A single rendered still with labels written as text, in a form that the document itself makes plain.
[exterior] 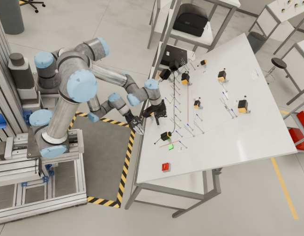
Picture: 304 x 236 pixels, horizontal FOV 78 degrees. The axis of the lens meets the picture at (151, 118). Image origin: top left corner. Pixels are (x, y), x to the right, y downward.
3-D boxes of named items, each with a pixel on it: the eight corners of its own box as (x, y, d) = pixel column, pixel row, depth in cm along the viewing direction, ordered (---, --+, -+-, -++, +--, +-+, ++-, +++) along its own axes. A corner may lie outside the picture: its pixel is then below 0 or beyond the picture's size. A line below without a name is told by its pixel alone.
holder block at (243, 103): (252, 100, 119) (248, 92, 114) (249, 115, 114) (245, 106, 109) (244, 101, 122) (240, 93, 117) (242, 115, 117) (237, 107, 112)
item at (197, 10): (171, 29, 179) (178, 8, 165) (171, 18, 194) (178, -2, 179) (200, 38, 184) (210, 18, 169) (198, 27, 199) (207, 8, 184)
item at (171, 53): (157, 63, 209) (159, 58, 204) (159, 47, 231) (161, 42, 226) (185, 71, 213) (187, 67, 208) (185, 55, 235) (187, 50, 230)
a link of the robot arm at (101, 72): (44, 57, 80) (122, 84, 121) (52, 73, 75) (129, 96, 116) (57, 34, 76) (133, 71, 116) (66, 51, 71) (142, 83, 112)
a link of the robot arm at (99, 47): (44, 54, 133) (86, 41, 99) (62, 47, 143) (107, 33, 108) (53, 70, 139) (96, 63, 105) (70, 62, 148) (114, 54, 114)
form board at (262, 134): (153, 83, 218) (152, 82, 216) (245, 33, 164) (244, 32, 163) (137, 183, 142) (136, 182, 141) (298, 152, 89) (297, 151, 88)
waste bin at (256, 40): (251, 64, 497) (268, 43, 450) (235, 59, 495) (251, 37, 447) (249, 55, 527) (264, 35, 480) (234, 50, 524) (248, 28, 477)
